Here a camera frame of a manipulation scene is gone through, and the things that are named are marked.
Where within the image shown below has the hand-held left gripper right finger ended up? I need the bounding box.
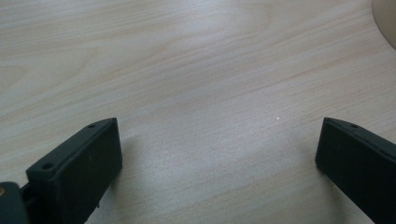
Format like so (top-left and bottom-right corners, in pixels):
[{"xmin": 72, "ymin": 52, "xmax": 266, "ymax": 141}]
[{"xmin": 314, "ymin": 117, "xmax": 396, "ymax": 224}]

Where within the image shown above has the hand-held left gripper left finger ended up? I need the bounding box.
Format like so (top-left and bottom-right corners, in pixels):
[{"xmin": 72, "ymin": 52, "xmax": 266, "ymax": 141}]
[{"xmin": 20, "ymin": 117, "xmax": 123, "ymax": 224}]

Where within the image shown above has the beige round object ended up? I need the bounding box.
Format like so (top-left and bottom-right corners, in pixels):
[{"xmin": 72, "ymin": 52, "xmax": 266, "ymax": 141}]
[{"xmin": 371, "ymin": 0, "xmax": 396, "ymax": 50}]

